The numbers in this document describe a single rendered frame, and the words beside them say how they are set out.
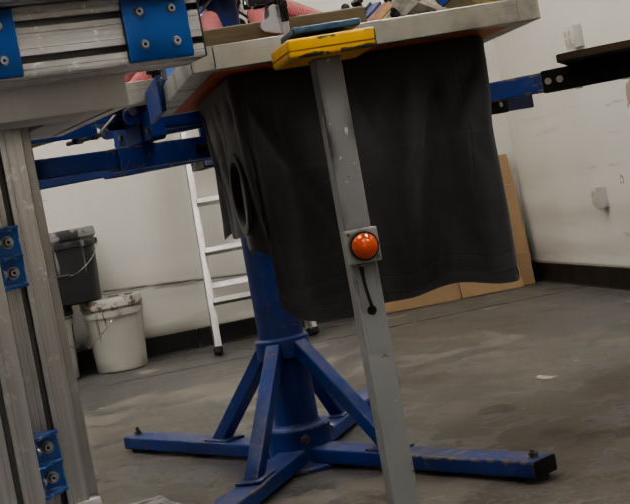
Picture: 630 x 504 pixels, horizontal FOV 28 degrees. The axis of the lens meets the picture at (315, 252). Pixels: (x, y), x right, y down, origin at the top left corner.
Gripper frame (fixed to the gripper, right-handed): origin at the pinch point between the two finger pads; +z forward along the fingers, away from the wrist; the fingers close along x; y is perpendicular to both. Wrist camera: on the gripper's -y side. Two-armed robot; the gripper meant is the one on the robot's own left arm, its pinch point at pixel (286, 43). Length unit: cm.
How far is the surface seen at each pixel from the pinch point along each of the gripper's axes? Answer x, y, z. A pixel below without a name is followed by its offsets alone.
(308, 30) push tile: 88, 15, 9
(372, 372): 85, 13, 59
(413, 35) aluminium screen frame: 66, -7, 10
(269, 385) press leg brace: -64, 7, 80
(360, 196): 85, 11, 34
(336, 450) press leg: -61, -7, 100
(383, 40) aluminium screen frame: 66, -2, 10
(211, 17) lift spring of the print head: -59, 6, -16
